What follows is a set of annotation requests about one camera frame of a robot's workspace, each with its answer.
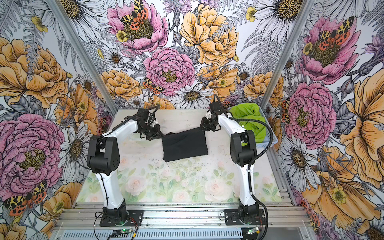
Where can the black garment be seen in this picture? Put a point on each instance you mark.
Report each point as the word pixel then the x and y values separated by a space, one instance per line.
pixel 183 145

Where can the aluminium corner post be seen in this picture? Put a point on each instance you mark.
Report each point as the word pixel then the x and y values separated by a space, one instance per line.
pixel 302 17
pixel 71 33

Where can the lime green towel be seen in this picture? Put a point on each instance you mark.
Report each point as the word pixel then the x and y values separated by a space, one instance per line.
pixel 250 111

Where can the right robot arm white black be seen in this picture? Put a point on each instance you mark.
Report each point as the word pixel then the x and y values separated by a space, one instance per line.
pixel 243 151

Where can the light blue plastic basket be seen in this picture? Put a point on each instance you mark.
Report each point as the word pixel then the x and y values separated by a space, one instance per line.
pixel 268 136

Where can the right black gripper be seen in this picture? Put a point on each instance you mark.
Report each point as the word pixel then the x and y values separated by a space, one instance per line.
pixel 205 126

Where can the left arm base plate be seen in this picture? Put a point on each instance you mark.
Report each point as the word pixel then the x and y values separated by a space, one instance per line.
pixel 131 218

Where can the left aluminium corner post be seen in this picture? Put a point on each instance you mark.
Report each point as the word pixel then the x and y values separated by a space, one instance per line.
pixel 71 33

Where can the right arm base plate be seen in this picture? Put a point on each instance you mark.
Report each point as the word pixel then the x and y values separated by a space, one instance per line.
pixel 232 217

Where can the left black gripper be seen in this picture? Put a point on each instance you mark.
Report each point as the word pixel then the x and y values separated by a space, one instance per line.
pixel 157 132

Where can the right aluminium corner post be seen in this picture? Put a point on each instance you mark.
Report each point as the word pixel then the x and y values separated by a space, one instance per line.
pixel 302 17

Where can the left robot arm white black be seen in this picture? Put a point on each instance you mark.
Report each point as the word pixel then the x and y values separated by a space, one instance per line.
pixel 104 159

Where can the white vented cable duct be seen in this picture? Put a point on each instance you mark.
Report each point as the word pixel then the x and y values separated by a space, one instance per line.
pixel 154 234

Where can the aluminium rail frame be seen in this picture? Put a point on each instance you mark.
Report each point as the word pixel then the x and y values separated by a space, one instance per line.
pixel 215 215

